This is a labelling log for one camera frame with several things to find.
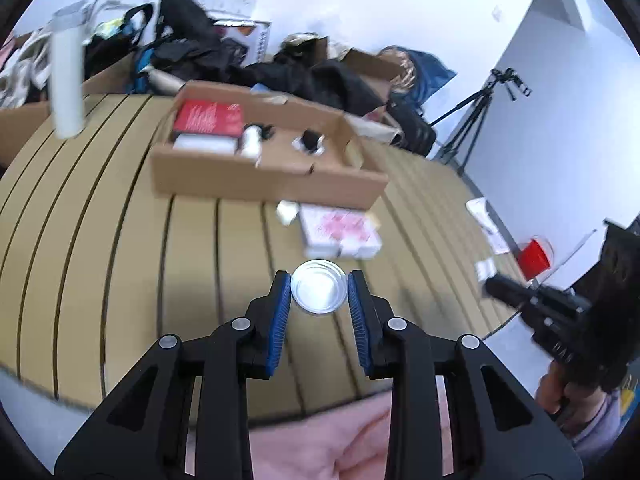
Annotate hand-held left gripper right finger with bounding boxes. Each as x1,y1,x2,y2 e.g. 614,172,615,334
347,269,587,480

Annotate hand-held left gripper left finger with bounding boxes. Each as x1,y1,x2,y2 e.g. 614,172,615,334
54,270,294,480

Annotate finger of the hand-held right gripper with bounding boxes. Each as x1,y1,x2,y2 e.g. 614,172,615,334
482,275,556,317

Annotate white round lid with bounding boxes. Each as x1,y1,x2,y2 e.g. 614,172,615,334
290,259,348,316

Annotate shallow cardboard tray box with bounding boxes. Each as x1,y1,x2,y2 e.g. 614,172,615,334
151,79,390,212

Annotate small white bottle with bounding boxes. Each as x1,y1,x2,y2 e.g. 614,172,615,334
239,124,262,159

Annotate clear plastic container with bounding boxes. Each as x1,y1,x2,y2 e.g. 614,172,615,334
172,134,237,155

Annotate red printed box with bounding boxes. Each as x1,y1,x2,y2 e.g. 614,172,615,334
172,99,246,142

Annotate person's right forearm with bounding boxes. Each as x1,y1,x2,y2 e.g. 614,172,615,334
560,389,628,466

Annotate person's right hand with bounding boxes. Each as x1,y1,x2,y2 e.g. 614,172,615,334
535,360,603,423

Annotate pink printed flat box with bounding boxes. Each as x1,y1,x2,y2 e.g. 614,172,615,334
298,204,384,260

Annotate small white wrapped item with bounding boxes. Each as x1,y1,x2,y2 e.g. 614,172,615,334
276,199,300,228

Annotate pink down jacket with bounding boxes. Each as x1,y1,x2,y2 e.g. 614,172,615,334
184,391,457,480

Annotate blue bag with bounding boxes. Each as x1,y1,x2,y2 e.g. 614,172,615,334
379,47,458,107

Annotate open cardboard box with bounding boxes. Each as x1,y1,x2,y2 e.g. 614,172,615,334
284,34,402,128

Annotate pile of black clothing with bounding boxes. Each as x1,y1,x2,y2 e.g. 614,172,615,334
131,0,388,113

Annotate red and white printed carton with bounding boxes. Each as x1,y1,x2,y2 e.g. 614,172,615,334
214,19,272,63

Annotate large cardboard box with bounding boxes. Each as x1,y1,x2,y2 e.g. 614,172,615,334
0,34,153,173

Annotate white thermos bottle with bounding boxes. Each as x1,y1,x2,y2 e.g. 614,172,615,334
48,2,89,139

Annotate beige cloth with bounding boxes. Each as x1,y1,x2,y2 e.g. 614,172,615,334
0,29,55,109

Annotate black camera tripod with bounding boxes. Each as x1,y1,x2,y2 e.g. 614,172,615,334
429,67,533,177

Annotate white wall outlets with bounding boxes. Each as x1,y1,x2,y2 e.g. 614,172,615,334
196,0,254,15

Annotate white metal frame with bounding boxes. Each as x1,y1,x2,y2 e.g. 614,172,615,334
86,0,152,26

